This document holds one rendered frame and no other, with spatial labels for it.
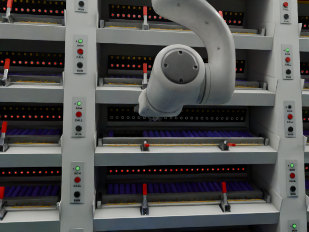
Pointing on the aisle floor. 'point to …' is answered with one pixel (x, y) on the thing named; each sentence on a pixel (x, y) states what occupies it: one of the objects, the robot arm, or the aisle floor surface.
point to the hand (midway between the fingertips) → (155, 113)
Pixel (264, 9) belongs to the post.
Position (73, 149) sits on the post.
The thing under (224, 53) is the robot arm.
